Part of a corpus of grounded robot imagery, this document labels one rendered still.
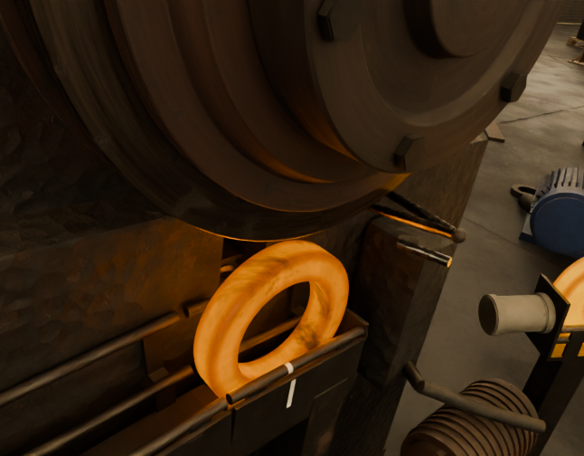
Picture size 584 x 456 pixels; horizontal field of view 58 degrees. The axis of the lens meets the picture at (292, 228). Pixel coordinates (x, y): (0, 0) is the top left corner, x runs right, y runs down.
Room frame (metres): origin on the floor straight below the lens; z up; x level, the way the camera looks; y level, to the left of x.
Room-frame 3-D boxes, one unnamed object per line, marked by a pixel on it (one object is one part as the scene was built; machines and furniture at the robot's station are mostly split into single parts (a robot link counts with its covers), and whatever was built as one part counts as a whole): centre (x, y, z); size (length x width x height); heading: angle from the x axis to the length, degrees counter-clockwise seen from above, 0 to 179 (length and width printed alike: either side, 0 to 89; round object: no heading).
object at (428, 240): (0.62, -0.15, 0.68); 0.11 x 0.08 x 0.24; 46
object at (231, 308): (0.44, 0.00, 0.75); 0.18 x 0.03 x 0.18; 135
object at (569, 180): (2.34, -1.27, 0.17); 0.57 x 0.31 x 0.34; 156
